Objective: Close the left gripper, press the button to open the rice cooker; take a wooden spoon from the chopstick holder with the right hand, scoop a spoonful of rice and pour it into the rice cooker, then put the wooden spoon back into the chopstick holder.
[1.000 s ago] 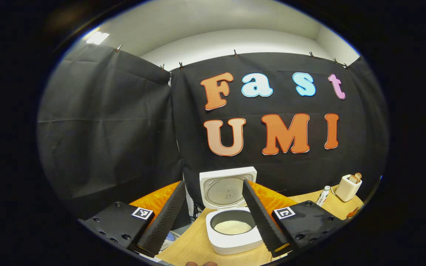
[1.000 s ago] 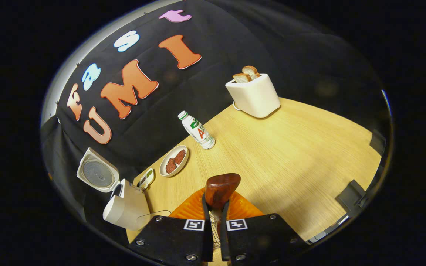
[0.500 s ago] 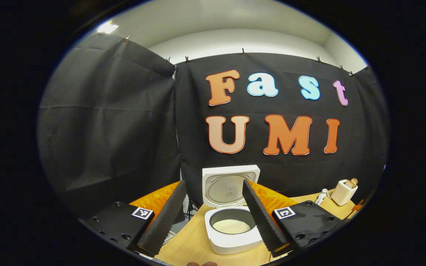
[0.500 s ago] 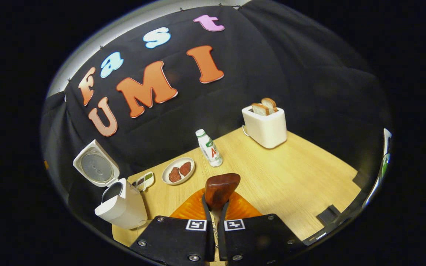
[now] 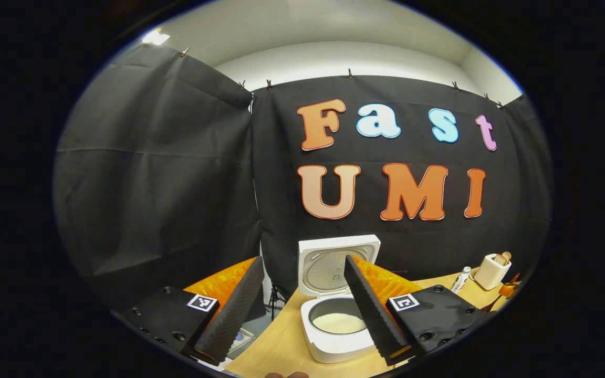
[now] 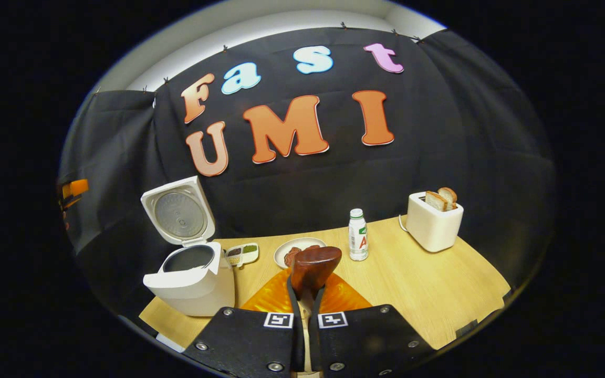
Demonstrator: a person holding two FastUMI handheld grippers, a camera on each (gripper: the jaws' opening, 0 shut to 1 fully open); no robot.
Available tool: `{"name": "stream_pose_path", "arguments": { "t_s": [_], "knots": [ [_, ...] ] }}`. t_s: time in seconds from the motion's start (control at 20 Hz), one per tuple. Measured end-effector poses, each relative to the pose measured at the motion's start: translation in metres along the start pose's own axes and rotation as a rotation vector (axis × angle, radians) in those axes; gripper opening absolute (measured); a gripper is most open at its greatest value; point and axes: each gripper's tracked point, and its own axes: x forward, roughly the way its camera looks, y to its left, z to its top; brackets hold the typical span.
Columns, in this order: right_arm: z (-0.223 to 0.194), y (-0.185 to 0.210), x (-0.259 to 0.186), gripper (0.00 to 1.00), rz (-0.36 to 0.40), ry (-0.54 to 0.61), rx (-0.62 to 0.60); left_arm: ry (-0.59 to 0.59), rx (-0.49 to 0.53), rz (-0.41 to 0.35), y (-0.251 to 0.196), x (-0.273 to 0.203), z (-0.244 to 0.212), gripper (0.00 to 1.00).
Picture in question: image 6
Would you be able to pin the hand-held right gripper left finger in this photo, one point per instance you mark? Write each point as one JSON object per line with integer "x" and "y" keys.
{"x": 250, "y": 341}

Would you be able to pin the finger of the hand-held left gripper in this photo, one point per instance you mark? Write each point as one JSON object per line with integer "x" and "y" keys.
{"x": 77, "y": 187}

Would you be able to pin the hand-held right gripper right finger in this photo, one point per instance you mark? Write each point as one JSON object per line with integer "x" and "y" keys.
{"x": 365, "y": 341}

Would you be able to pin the white rice cooker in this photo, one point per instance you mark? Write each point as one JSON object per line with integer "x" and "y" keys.
{"x": 192, "y": 294}

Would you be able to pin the brown wooden spoon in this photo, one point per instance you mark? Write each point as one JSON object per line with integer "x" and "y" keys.
{"x": 313, "y": 265}

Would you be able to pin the white divided sauce dish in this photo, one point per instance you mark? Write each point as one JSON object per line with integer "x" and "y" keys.
{"x": 242, "y": 254}

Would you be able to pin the brown meat piece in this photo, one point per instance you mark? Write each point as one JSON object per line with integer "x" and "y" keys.
{"x": 312, "y": 247}
{"x": 291, "y": 257}

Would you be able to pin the white round plate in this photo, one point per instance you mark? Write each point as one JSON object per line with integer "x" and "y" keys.
{"x": 281, "y": 249}

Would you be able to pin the black table edge pad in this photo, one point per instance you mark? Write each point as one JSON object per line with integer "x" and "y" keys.
{"x": 466, "y": 329}

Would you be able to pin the white drink bottle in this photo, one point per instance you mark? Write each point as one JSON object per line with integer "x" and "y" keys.
{"x": 358, "y": 236}

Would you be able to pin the white toaster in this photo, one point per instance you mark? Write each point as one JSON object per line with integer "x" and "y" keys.
{"x": 431, "y": 231}

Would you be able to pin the toasted bread slice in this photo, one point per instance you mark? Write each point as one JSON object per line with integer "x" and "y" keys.
{"x": 435, "y": 201}
{"x": 449, "y": 195}

